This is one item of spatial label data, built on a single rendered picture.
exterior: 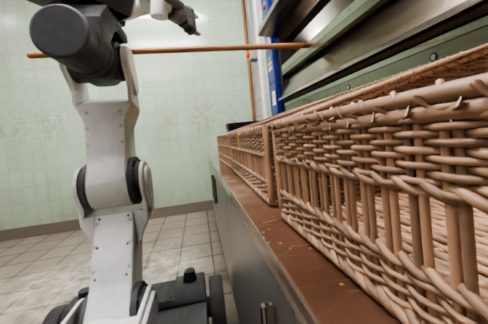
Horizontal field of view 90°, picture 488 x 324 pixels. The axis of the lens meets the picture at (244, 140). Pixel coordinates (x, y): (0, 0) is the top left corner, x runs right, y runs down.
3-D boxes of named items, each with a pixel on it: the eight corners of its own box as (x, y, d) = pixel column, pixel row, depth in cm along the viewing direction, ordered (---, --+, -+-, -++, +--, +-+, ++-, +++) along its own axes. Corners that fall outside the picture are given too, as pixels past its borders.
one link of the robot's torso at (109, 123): (143, 209, 68) (122, 37, 64) (72, 219, 65) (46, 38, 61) (152, 194, 83) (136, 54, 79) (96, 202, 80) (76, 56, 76)
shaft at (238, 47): (25, 57, 111) (24, 50, 111) (30, 59, 114) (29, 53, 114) (359, 44, 143) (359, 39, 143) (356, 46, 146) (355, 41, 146)
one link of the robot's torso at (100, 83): (119, 75, 64) (115, 30, 64) (62, 78, 62) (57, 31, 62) (132, 86, 77) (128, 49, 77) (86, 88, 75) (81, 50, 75)
